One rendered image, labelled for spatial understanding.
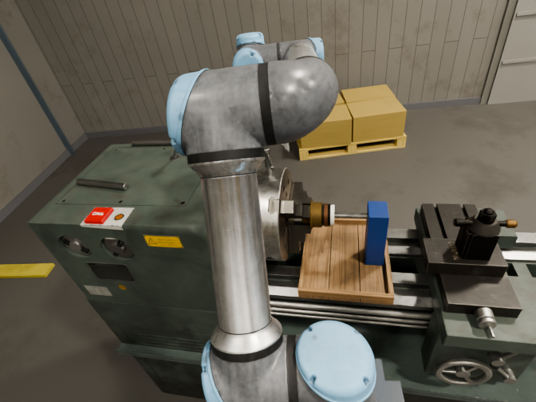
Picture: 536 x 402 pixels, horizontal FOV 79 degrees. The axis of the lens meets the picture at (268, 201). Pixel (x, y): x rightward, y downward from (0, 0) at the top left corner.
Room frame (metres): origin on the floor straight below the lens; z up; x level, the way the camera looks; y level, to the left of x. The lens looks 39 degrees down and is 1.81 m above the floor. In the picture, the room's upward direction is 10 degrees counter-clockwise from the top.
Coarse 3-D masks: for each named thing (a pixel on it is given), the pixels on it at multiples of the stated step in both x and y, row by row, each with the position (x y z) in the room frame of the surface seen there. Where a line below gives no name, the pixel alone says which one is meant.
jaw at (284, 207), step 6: (270, 204) 0.75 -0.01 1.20; (276, 204) 0.75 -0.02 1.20; (282, 204) 0.75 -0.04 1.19; (288, 204) 0.75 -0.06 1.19; (294, 204) 0.76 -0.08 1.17; (300, 204) 0.77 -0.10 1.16; (270, 210) 0.74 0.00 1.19; (276, 210) 0.74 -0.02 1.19; (282, 210) 0.74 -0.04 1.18; (288, 210) 0.74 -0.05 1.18; (294, 210) 0.76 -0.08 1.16; (300, 210) 0.76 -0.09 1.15; (306, 210) 0.78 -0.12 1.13; (288, 216) 0.77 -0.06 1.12; (294, 216) 0.76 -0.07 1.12; (300, 216) 0.76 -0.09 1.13; (306, 216) 0.76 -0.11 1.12
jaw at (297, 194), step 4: (292, 184) 0.94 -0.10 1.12; (296, 184) 0.94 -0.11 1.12; (300, 184) 0.93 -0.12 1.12; (292, 188) 0.92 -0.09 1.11; (296, 188) 0.92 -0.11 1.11; (300, 188) 0.92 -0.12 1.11; (292, 192) 0.91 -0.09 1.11; (296, 192) 0.90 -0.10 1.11; (300, 192) 0.90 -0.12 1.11; (304, 192) 0.89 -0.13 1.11; (292, 196) 0.89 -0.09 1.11; (296, 196) 0.88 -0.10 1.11; (300, 196) 0.88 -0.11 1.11; (304, 196) 0.88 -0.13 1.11; (288, 200) 0.88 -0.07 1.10; (292, 200) 0.87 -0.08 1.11; (296, 200) 0.86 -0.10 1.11; (300, 200) 0.86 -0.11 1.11; (304, 200) 0.86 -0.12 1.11; (308, 200) 0.85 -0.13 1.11; (312, 200) 0.86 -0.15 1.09; (304, 204) 0.84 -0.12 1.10; (308, 204) 0.84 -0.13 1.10
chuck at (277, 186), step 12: (264, 168) 0.91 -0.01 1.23; (276, 168) 0.90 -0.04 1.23; (264, 180) 0.83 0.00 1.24; (276, 180) 0.82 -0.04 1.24; (288, 180) 0.91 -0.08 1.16; (264, 192) 0.78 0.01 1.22; (276, 192) 0.77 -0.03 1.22; (288, 192) 0.89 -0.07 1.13; (264, 204) 0.75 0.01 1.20; (264, 216) 0.73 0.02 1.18; (276, 216) 0.72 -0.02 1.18; (264, 228) 0.71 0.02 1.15; (276, 228) 0.70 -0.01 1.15; (264, 240) 0.70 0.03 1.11; (276, 240) 0.69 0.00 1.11; (276, 252) 0.69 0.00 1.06
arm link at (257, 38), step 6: (240, 36) 0.94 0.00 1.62; (246, 36) 0.92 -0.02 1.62; (252, 36) 0.92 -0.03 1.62; (258, 36) 0.93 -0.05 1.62; (240, 42) 0.93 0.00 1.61; (246, 42) 0.92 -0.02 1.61; (252, 42) 0.92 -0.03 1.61; (258, 42) 0.92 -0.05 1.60; (264, 42) 0.95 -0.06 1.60; (240, 48) 0.98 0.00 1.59
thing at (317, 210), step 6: (312, 204) 0.81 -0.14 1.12; (318, 204) 0.81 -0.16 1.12; (324, 204) 0.81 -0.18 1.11; (330, 204) 0.81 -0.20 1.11; (312, 210) 0.79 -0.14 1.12; (318, 210) 0.78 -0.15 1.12; (324, 210) 0.78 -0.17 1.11; (312, 216) 0.77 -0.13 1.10; (318, 216) 0.77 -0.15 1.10; (324, 216) 0.77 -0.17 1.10; (306, 222) 0.78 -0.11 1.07; (312, 222) 0.77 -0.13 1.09; (318, 222) 0.76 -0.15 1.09; (324, 222) 0.76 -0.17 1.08; (312, 228) 0.77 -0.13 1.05
